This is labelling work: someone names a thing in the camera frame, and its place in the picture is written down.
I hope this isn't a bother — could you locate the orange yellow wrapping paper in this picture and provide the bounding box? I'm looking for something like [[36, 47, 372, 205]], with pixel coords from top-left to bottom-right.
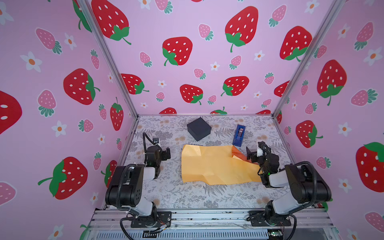
[[181, 145, 262, 186]]

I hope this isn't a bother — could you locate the dark navy gift box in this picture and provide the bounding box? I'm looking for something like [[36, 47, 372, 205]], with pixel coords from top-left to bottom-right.
[[187, 118, 212, 142]]

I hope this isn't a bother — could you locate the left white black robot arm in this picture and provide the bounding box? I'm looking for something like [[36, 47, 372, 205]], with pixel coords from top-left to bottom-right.
[[105, 145, 171, 225]]

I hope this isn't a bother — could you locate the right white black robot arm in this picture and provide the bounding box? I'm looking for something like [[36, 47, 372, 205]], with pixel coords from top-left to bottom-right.
[[246, 142, 332, 226]]

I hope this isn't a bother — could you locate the blue tape dispenser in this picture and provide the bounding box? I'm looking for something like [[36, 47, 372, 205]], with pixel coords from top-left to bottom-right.
[[233, 125, 246, 147]]

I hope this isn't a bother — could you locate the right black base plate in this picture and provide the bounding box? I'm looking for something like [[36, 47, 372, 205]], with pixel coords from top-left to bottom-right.
[[246, 211, 292, 227]]

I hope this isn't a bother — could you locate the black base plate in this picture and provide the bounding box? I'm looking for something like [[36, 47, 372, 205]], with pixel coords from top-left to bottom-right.
[[131, 211, 172, 228], [246, 211, 292, 227]]

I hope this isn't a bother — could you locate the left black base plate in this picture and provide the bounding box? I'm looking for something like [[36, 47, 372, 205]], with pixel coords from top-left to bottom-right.
[[131, 211, 172, 228]]

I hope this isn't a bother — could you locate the aluminium front frame rail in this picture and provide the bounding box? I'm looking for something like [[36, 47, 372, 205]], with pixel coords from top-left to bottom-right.
[[84, 208, 341, 240]]

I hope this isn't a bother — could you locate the left aluminium corner post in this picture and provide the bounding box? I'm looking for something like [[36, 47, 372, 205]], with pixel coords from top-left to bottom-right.
[[78, 1, 138, 119]]

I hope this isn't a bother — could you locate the aluminium corner post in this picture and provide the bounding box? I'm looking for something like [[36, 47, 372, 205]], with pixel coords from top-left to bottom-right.
[[78, 1, 138, 119], [272, 0, 346, 120]]

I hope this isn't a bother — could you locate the right aluminium corner post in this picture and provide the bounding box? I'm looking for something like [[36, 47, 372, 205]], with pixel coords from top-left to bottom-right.
[[272, 0, 346, 120]]

